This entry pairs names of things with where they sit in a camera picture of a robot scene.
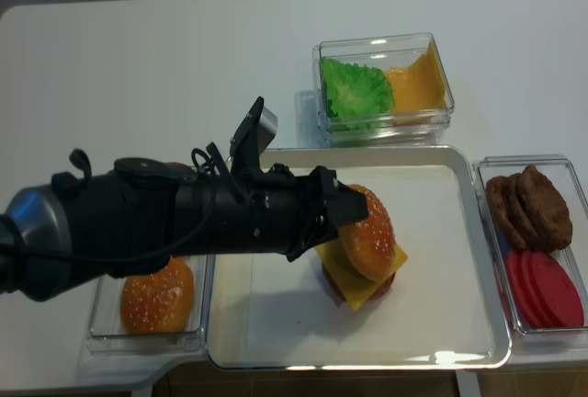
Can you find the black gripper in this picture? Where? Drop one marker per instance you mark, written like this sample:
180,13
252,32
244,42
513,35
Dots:
278,213

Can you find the sesame bun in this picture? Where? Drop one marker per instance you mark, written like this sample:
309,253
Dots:
160,303
370,244

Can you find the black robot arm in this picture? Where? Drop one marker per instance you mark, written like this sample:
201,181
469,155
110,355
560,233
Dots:
135,218

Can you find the green lettuce leaf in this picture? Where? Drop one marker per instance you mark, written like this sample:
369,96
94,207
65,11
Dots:
353,92

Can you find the clear lettuce cheese container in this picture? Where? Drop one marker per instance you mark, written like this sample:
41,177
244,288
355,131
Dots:
315,128

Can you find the burger patty on tray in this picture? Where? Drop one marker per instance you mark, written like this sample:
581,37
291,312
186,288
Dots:
378,293

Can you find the yellow cheese slice on burger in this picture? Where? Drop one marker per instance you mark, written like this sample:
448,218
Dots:
355,287

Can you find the white paper sheet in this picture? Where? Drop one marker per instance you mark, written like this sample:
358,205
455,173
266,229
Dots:
434,303

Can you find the white metal tray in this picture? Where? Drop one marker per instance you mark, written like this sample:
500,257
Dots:
229,311

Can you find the yellow cheese slice in container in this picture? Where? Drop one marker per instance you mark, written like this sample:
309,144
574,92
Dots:
419,86

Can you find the brown patty back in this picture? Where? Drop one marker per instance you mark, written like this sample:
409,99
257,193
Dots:
497,206

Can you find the brown patty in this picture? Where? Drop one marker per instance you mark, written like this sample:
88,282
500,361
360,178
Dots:
545,207
497,206

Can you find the plain bottom bun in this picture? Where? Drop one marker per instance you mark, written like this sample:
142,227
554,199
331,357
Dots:
181,169

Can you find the red tomato slice back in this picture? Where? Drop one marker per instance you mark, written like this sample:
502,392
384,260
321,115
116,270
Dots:
512,267

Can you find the red tomato slice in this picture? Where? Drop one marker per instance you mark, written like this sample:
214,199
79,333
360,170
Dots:
552,291
512,267

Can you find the brown patty front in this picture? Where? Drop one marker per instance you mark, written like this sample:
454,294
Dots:
545,207

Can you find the clear patty tomato container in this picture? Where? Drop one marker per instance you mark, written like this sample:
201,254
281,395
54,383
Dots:
572,258

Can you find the red tomato slice front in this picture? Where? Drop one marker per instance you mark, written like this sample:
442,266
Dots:
552,291

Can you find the clear bun container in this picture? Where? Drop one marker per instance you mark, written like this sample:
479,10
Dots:
106,335

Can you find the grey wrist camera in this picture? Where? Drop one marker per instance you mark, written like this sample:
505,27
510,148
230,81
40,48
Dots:
257,130

